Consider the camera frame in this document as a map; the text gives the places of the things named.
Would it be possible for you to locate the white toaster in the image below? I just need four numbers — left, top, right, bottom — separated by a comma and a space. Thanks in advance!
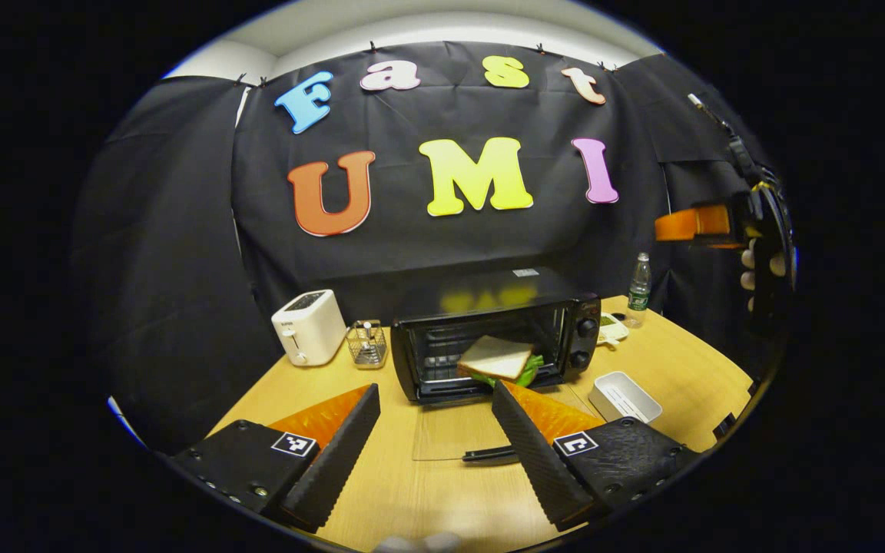
271, 290, 347, 367

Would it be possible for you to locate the lettuce sandwich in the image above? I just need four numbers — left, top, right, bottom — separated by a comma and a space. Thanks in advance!
456, 335, 545, 388

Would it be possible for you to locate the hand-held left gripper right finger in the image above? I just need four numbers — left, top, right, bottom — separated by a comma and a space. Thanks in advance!
492, 380, 699, 532

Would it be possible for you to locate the clear plastic water bottle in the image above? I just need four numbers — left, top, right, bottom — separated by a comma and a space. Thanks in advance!
625, 253, 652, 329

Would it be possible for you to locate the white rectangular tray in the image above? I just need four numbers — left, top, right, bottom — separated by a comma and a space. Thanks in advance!
588, 372, 663, 425

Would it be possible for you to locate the black electric oven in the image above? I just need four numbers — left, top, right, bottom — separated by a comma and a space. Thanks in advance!
390, 267, 603, 465

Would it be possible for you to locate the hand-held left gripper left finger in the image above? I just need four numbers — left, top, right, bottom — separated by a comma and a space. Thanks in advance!
170, 384, 381, 532

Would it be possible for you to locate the small wire basket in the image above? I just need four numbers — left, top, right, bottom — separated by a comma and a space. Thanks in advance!
346, 320, 389, 370

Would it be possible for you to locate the white divided grain plate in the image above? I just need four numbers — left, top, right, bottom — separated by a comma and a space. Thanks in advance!
598, 313, 631, 346

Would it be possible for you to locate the black backdrop cloth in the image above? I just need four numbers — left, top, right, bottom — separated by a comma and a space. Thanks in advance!
70, 40, 789, 454

